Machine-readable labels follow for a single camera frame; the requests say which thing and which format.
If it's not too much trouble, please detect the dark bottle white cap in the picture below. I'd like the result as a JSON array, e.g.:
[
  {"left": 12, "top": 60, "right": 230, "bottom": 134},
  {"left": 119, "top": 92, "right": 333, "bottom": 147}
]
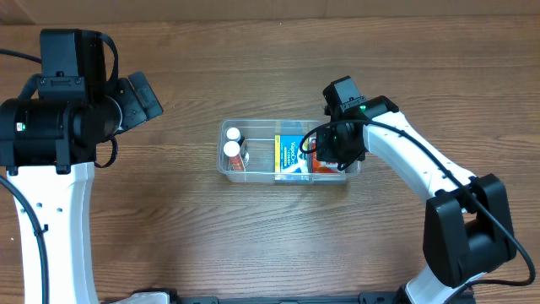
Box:
[{"left": 225, "top": 127, "right": 245, "bottom": 146}]

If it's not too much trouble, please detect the orange tube white cap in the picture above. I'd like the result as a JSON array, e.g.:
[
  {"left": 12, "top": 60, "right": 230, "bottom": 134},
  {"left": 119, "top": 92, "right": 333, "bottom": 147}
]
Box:
[{"left": 223, "top": 141, "right": 248, "bottom": 171}]

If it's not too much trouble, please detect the clear plastic container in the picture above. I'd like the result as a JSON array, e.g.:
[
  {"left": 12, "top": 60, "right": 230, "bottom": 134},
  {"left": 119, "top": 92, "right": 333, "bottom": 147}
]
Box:
[{"left": 217, "top": 118, "right": 360, "bottom": 184}]

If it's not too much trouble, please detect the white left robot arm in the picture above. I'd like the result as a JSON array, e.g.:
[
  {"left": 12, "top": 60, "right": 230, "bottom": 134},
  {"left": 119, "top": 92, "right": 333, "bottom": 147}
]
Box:
[{"left": 1, "top": 72, "right": 163, "bottom": 303}]

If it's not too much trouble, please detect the blue yellow VapoDrops box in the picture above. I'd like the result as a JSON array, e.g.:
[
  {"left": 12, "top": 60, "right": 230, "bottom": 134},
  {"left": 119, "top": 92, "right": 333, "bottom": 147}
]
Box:
[{"left": 274, "top": 135, "right": 309, "bottom": 173}]

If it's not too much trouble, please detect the red medicine box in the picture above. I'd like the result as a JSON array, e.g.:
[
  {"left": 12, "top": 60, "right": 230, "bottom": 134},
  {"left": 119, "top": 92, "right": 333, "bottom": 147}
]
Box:
[{"left": 310, "top": 138, "right": 341, "bottom": 174}]

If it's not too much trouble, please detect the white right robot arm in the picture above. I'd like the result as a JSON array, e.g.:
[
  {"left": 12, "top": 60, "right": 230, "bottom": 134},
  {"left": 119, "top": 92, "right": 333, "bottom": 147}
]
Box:
[{"left": 313, "top": 93, "right": 518, "bottom": 303}]

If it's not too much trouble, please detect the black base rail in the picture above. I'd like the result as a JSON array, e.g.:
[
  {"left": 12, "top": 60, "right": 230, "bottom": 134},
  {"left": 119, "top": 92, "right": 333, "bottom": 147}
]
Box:
[{"left": 109, "top": 288, "right": 411, "bottom": 304}]

